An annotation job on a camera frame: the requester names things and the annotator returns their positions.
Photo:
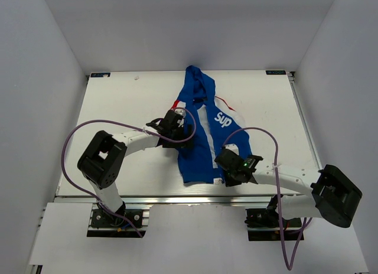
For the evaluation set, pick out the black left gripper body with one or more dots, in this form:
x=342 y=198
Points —
x=176 y=134

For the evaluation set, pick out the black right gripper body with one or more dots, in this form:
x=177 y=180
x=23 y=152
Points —
x=230 y=178

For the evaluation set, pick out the blue white red jacket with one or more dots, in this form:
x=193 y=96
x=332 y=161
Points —
x=215 y=120

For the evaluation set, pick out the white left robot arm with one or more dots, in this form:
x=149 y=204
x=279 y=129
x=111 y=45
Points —
x=102 y=160

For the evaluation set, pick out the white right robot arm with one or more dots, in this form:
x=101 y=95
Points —
x=327 y=193

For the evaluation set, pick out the blue left corner label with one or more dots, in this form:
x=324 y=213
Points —
x=100 y=75

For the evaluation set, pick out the blue corner label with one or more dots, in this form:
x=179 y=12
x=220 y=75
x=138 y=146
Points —
x=100 y=75
x=275 y=72

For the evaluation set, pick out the blue right corner label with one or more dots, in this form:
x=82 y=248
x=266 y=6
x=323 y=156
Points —
x=275 y=72

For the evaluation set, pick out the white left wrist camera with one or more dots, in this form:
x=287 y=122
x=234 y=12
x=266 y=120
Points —
x=181 y=112

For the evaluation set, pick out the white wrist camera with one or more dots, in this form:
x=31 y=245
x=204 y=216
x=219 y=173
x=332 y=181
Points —
x=233 y=148
x=181 y=112

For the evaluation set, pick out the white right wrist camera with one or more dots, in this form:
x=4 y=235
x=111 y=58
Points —
x=233 y=148

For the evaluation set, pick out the aluminium table right rail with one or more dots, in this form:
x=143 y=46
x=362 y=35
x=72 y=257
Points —
x=314 y=153

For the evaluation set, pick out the aluminium table rail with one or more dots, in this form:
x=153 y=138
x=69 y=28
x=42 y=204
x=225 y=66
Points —
x=197 y=200
x=314 y=153

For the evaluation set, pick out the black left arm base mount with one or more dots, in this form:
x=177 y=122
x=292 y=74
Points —
x=104 y=225

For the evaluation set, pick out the aluminium table front rail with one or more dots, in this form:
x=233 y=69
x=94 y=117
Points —
x=197 y=200

